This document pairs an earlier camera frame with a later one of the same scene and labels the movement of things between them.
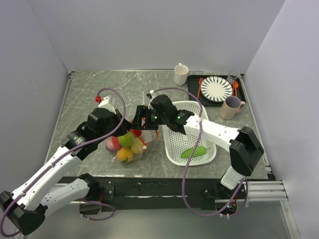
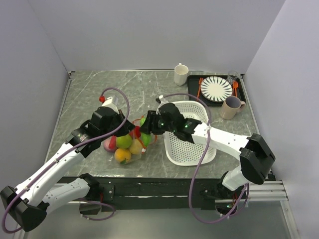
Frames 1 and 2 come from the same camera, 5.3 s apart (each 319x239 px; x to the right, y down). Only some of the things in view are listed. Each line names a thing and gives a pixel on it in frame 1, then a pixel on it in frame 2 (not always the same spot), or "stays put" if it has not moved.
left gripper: (125, 127) stays put
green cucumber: (199, 151) → (146, 137)
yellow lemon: (138, 146) stays put
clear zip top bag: (127, 147) stays put
